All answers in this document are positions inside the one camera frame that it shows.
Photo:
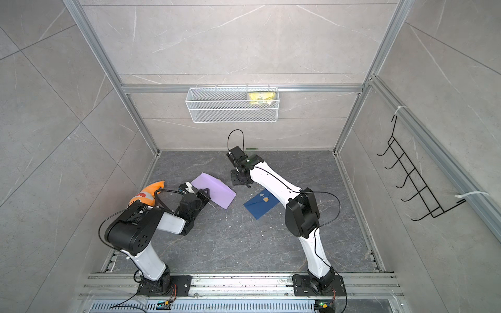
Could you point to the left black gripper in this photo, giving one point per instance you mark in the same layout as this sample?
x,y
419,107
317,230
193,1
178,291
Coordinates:
x,y
205,198

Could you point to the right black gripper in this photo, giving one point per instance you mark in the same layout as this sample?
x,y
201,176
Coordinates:
x,y
235,180

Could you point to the purple envelope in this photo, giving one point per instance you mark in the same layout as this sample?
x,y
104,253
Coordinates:
x,y
220,193

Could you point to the dark blue envelope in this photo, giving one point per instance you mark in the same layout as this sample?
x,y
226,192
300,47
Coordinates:
x,y
260,204

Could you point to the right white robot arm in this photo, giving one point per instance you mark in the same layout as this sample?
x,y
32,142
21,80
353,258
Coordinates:
x,y
301,214

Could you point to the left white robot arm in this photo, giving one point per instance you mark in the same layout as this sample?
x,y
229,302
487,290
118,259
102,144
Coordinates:
x,y
172,211

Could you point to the orange fish plush toy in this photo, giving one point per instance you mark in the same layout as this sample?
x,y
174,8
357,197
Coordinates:
x,y
147,194

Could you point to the yellow item in basket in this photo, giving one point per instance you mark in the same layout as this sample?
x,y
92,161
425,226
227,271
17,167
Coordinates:
x,y
261,98

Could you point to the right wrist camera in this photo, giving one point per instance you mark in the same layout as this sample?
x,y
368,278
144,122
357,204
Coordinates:
x,y
237,156

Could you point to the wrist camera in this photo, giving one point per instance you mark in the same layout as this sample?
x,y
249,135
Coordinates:
x,y
237,156
186,188

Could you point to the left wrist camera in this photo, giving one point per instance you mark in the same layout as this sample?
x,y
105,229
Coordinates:
x,y
186,188

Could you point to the white wire mesh basket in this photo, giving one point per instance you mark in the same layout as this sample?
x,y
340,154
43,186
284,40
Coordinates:
x,y
229,105

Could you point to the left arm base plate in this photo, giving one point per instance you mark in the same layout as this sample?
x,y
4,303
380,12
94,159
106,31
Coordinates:
x,y
166,286

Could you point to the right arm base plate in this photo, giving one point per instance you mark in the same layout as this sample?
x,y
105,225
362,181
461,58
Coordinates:
x,y
307,285

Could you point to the aluminium mounting rail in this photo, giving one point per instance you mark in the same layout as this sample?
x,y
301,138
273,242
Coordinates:
x,y
242,292

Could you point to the black wire hook rack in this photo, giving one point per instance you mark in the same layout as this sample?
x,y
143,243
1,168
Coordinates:
x,y
414,178

